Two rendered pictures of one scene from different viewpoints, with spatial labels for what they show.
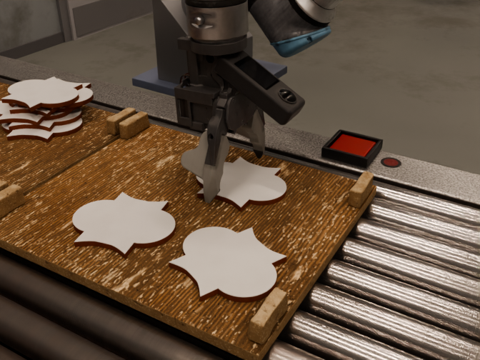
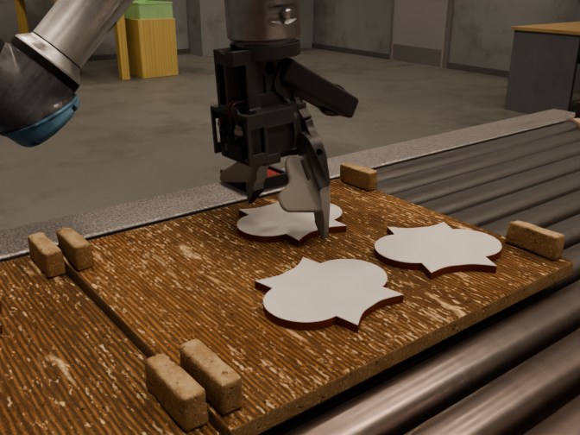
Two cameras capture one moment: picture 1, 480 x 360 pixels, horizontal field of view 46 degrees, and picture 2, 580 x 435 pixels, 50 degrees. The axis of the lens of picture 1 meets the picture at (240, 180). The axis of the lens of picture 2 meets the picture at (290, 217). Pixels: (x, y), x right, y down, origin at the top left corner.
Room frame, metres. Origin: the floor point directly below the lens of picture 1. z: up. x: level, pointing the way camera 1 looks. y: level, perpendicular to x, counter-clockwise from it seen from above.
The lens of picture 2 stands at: (0.42, 0.61, 1.21)
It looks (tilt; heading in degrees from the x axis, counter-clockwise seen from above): 22 degrees down; 292
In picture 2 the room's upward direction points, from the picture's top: straight up
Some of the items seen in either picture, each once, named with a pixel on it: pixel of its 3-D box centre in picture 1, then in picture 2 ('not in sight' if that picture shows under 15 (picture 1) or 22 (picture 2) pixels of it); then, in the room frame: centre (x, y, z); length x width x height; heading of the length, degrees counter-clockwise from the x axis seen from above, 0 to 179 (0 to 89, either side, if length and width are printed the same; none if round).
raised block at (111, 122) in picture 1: (121, 121); (46, 254); (0.85, 0.20, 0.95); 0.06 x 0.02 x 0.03; 150
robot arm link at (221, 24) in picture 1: (216, 21); (265, 21); (0.69, 0.03, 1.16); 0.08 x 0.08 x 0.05
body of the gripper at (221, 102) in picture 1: (216, 82); (262, 102); (0.69, 0.03, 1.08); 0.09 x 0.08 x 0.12; 60
